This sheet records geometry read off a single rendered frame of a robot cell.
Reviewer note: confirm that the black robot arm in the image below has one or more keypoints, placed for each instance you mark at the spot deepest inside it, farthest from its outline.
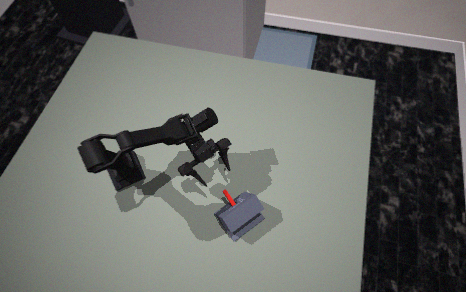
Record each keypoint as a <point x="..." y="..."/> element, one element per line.
<point x="174" y="131"/>

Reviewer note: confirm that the grey sloped panel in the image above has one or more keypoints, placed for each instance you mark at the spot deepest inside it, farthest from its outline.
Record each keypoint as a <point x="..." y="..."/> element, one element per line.
<point x="237" y="220"/>

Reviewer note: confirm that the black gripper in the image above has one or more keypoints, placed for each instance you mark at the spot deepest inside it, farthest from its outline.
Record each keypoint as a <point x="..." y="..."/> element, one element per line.
<point x="222" y="146"/>

